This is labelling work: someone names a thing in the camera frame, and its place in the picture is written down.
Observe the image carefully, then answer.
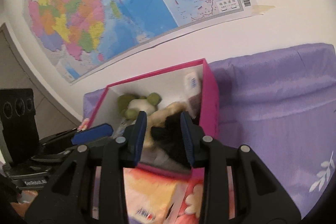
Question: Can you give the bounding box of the orange tissue pack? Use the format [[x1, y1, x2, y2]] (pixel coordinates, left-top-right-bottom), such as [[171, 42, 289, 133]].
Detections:
[[123, 167, 190, 224]]

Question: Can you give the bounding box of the green frog plush toy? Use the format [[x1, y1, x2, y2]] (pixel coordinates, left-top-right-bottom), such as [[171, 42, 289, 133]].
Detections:
[[117, 93, 162, 121]]

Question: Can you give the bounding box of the beige plush toy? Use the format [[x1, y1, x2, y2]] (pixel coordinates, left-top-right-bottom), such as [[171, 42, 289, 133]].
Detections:
[[142, 101, 189, 151]]

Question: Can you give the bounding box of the pink cardboard box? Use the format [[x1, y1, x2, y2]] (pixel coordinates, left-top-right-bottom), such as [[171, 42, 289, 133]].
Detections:
[[88, 59, 219, 179]]

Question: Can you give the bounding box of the colourful wall map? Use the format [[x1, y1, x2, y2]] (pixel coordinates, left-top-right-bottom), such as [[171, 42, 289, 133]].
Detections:
[[23, 0, 253, 83]]

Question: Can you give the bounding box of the purple floral sofa cover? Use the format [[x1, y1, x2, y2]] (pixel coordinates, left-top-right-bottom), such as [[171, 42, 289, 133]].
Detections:
[[83, 43, 335, 217]]

